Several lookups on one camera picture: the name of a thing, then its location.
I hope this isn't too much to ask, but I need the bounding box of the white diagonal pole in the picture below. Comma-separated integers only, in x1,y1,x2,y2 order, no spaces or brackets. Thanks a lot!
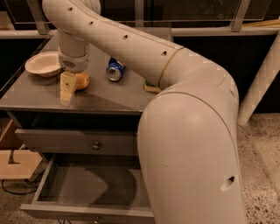
237,32,280,126

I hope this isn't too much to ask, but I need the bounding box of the grey open middle drawer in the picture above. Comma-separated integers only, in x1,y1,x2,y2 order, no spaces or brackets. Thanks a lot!
21,154,155,224

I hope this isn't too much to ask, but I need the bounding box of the orange fruit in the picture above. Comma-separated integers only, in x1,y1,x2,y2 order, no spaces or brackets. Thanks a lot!
75,72,89,90

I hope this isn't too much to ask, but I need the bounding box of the light wooden box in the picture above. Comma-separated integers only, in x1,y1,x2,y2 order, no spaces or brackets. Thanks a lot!
0,120,42,179

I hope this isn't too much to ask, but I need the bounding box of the white gripper with vents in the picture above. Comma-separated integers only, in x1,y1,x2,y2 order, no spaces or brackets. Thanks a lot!
58,46,90,102

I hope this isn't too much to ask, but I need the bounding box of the blue soda can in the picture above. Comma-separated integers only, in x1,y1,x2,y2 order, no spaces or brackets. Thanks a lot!
106,58,125,81

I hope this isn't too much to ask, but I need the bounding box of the grey top drawer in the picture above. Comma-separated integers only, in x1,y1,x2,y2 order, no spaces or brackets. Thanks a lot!
16,129,137,156

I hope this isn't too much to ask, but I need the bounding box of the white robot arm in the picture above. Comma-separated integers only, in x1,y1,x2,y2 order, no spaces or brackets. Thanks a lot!
43,0,247,224

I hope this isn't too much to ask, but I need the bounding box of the white bowl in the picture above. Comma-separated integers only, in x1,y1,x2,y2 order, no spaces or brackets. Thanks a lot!
24,52,61,77

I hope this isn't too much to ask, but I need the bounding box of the grey drawer cabinet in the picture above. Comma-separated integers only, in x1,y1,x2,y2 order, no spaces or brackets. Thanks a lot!
0,26,176,176

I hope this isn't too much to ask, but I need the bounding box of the green yellow sponge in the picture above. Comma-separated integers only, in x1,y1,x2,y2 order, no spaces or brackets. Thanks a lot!
143,80,161,94

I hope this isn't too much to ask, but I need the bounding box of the metal glass railing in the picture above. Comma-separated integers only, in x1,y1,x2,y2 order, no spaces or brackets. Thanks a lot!
0,0,280,39

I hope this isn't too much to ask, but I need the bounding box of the black low cabinet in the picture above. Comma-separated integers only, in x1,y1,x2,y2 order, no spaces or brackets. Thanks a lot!
174,35,276,101

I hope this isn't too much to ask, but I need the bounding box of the black cable on floor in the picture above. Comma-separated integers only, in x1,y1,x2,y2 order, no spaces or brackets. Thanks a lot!
1,171,45,196

